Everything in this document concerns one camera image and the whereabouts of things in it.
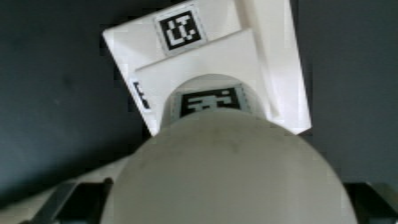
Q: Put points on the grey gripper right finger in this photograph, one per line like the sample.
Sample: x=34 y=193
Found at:
x=374 y=210

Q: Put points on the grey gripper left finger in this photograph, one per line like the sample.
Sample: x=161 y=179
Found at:
x=73 y=206

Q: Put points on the white lamp bulb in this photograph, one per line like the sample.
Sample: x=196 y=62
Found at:
x=226 y=171

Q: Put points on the white lamp base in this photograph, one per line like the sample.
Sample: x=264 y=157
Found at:
x=207 y=55

